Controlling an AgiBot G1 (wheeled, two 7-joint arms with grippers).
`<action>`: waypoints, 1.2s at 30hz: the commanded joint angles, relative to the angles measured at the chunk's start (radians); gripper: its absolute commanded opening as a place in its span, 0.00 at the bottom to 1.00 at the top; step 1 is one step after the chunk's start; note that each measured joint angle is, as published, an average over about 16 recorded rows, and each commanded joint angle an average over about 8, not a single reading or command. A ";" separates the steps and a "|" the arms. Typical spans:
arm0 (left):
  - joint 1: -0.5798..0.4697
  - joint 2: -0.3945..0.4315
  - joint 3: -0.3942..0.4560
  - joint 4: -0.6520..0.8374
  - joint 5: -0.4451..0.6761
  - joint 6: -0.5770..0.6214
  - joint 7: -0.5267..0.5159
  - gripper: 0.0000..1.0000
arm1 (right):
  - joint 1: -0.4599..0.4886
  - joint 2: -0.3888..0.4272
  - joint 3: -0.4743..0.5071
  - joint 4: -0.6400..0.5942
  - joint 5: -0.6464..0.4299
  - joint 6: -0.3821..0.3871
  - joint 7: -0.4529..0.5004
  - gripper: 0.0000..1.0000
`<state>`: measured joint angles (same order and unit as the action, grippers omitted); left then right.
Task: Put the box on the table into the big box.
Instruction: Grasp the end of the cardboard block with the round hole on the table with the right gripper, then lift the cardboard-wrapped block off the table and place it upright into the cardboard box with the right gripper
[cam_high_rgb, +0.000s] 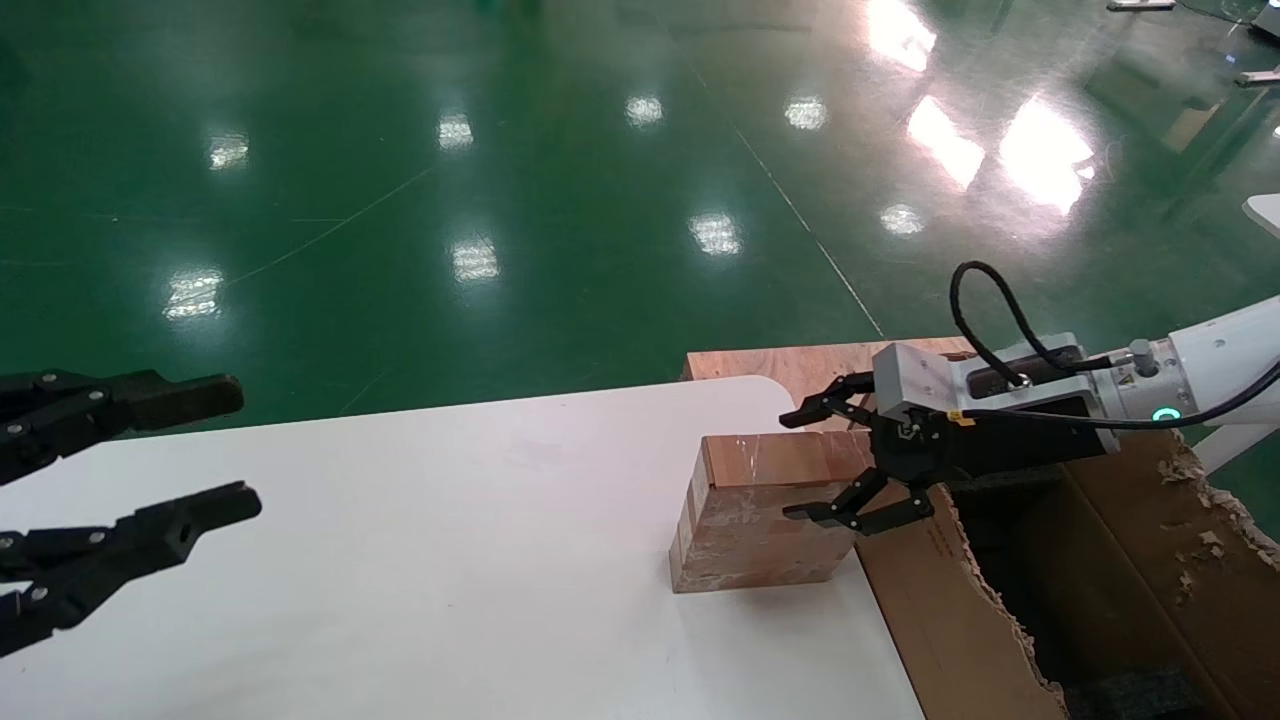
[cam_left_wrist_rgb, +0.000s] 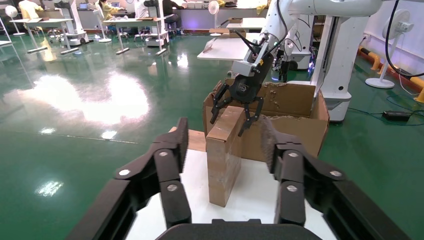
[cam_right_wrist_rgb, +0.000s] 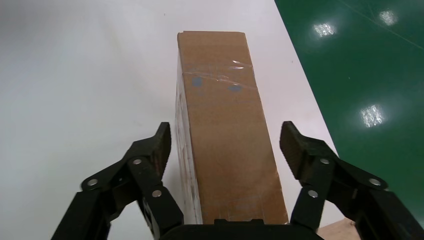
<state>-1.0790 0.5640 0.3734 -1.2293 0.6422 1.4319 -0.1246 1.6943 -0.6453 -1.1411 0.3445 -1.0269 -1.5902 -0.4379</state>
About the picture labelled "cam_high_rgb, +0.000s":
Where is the black cable with yellow tag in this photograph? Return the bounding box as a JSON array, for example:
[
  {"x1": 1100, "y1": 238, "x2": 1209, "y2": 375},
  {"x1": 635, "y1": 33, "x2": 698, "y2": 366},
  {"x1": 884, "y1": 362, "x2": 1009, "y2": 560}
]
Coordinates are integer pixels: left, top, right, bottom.
[{"x1": 945, "y1": 355, "x2": 1280, "y2": 433}]

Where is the black sleeved looping cable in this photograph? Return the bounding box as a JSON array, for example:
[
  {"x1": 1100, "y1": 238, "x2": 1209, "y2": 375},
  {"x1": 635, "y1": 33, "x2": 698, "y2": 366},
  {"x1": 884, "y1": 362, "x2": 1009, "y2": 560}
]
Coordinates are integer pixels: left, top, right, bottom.
[{"x1": 948, "y1": 260, "x2": 1116, "y2": 389}]

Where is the large open cardboard box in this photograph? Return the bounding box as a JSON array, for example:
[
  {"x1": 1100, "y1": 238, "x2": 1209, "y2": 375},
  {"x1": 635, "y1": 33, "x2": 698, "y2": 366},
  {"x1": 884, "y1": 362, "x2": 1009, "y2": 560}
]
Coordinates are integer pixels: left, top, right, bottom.
[{"x1": 855, "y1": 430, "x2": 1280, "y2": 720}]

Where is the small brown cardboard box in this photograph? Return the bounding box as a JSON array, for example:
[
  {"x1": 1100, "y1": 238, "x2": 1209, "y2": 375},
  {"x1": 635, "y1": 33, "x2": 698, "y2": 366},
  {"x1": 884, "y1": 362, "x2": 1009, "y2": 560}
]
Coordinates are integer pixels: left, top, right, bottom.
[{"x1": 670, "y1": 430, "x2": 877, "y2": 594}]

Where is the wooden plywood pallet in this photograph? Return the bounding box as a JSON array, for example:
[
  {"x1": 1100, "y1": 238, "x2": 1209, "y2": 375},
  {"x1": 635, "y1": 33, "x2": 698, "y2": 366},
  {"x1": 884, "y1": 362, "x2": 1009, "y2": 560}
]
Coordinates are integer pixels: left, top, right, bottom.
[{"x1": 683, "y1": 338, "x2": 976, "y2": 436}]

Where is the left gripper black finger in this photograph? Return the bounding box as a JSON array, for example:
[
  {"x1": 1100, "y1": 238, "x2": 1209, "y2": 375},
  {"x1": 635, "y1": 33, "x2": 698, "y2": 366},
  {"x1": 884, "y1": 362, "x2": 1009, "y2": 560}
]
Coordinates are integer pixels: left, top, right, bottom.
[
  {"x1": 0, "y1": 482, "x2": 263, "y2": 659},
  {"x1": 0, "y1": 370, "x2": 245, "y2": 486}
]

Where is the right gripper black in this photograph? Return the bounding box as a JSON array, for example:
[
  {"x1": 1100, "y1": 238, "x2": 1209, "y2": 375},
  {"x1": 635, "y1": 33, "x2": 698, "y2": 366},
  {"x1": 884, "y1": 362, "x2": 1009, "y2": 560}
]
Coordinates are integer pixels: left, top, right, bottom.
[{"x1": 779, "y1": 372, "x2": 1121, "y2": 538}]

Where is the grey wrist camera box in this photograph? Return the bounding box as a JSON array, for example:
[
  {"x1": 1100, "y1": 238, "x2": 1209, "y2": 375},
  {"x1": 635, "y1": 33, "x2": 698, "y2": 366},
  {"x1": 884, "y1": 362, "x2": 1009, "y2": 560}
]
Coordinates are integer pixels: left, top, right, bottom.
[{"x1": 872, "y1": 342, "x2": 966, "y2": 431}]

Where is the white tubular floor frame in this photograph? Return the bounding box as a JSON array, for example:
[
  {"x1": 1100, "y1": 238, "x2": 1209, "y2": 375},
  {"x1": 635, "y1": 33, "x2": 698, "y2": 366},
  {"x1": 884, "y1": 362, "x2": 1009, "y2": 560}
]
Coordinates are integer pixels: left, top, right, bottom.
[{"x1": 1190, "y1": 425, "x2": 1280, "y2": 479}]

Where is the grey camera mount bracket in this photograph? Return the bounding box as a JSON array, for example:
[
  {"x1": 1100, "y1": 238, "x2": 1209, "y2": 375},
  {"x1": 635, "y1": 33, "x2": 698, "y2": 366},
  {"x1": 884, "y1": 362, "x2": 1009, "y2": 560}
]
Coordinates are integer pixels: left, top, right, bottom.
[{"x1": 950, "y1": 335, "x2": 1089, "y2": 406}]

